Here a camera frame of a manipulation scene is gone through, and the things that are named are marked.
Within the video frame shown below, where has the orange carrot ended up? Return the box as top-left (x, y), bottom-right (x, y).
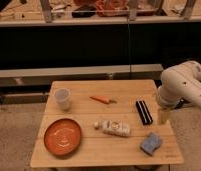
top-left (90, 96), bottom-right (117, 104)

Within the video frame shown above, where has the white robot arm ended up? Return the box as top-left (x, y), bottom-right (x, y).
top-left (156, 61), bottom-right (201, 125)

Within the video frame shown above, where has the blue sponge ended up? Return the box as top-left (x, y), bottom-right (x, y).
top-left (140, 132), bottom-right (162, 156)

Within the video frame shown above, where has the black rectangular box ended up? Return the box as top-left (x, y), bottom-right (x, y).
top-left (135, 101), bottom-right (153, 125)

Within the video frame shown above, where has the cluttered background shelf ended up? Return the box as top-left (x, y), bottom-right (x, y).
top-left (0, 0), bottom-right (201, 27)

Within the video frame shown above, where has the orange plate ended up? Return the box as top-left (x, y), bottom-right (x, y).
top-left (44, 118), bottom-right (82, 156)

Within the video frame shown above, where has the grey metal bench rail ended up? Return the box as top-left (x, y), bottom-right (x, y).
top-left (0, 64), bottom-right (163, 87)

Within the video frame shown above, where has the white lotion bottle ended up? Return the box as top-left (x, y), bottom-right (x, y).
top-left (94, 120), bottom-right (131, 137)

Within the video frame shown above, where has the wooden folding table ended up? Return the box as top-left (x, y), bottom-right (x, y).
top-left (30, 80), bottom-right (183, 168)

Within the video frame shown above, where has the clear plastic cup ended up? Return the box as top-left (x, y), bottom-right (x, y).
top-left (54, 88), bottom-right (71, 110)

